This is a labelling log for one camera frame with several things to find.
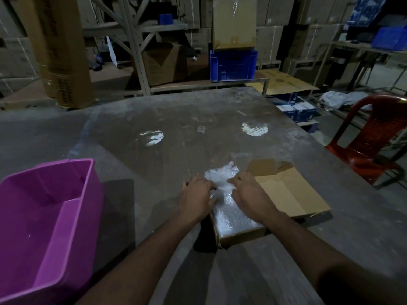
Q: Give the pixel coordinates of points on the person's left hand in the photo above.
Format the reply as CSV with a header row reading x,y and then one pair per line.
x,y
195,200

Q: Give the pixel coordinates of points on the person's right hand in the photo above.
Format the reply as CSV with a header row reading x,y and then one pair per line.
x,y
254,196

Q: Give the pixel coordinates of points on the clear bubble wrap sheet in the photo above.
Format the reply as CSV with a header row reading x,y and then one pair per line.
x,y
232,219

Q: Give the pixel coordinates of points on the small brown cardboard box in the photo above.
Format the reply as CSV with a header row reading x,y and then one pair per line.
x,y
292,193

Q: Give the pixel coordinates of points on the person's right forearm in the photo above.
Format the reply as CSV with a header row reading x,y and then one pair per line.
x,y
305,247

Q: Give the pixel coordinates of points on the person's left forearm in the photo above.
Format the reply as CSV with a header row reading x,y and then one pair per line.
x,y
136,263

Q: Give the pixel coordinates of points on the blue and white product box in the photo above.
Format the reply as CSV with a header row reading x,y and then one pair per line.
x,y
286,113
306,111

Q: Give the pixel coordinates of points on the dark blue product box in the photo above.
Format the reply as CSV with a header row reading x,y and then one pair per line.
x,y
286,99

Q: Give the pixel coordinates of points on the flattened printed cardboard sheet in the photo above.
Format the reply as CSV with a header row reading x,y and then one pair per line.
x,y
284,83

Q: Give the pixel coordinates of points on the flat cardboard sheet with tape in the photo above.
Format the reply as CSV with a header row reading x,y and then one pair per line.
x,y
234,22

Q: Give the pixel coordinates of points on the tall narrow cardboard carton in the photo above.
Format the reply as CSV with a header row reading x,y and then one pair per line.
x,y
60,50

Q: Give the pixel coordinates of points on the white plastic bag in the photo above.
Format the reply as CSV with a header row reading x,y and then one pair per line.
x,y
340,100

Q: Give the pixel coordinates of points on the red plastic chair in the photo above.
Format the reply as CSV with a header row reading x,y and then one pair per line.
x,y
372,139

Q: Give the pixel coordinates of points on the blue plastic crate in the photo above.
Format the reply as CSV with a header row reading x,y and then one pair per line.
x,y
233,66

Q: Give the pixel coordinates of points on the open brown carton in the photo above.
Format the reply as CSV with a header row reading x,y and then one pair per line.
x,y
163,65

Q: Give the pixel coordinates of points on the pink plastic bin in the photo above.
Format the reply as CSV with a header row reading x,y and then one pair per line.
x,y
41,231

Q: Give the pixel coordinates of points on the grey metal storage rack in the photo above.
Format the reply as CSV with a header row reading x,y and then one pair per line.
x,y
133,50

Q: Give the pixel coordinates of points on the small dark object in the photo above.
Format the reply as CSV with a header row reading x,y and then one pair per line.
x,y
98,63

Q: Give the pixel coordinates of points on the white paper sheet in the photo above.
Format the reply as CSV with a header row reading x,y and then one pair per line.
x,y
112,52

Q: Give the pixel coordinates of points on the small blue bin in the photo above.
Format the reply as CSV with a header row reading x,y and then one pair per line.
x,y
166,19

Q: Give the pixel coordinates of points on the blue plastic tray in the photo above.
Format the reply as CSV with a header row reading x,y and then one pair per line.
x,y
389,38

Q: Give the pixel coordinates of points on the blue patterned bag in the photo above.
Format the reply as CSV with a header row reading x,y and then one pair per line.
x,y
365,11

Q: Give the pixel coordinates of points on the metal frame table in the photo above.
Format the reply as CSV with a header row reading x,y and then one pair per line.
x,y
343,47

